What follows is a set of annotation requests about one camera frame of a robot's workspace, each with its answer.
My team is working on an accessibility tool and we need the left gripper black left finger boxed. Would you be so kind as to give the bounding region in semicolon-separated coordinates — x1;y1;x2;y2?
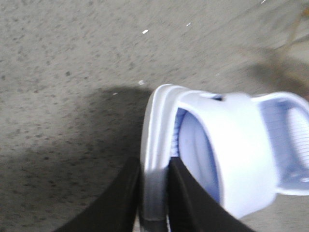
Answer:
56;157;140;232

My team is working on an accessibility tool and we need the light blue slipper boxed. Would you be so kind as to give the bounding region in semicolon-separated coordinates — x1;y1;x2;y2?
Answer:
139;84;309;232

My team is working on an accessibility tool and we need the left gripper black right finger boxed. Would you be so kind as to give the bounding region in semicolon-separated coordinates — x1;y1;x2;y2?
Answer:
169;161;253;232

